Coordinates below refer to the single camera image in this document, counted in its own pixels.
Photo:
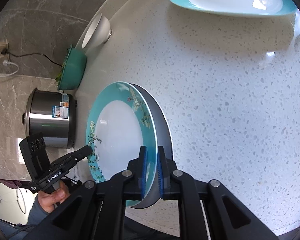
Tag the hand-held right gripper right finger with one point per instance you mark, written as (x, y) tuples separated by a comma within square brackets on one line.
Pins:
[(160, 172)]

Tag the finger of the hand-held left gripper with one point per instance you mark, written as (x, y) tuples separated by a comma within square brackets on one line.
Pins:
[(83, 151)]

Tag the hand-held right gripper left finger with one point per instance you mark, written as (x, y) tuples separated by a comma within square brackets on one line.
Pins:
[(143, 172)]

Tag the white bowl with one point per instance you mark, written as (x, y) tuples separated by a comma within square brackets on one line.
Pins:
[(100, 32)]

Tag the person's left forearm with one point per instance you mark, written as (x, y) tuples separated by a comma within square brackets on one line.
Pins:
[(37, 217)]

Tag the person's left hand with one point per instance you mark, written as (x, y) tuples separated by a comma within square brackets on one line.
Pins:
[(50, 200)]

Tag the stainless steel pot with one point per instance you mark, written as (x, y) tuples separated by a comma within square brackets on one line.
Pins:
[(50, 125)]

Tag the leafy greens in basin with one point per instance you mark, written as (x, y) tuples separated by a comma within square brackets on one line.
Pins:
[(61, 70)]

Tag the teal plastic basin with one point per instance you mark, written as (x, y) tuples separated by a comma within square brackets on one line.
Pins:
[(73, 67)]

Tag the wall power outlet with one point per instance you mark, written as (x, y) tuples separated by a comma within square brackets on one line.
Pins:
[(3, 46)]

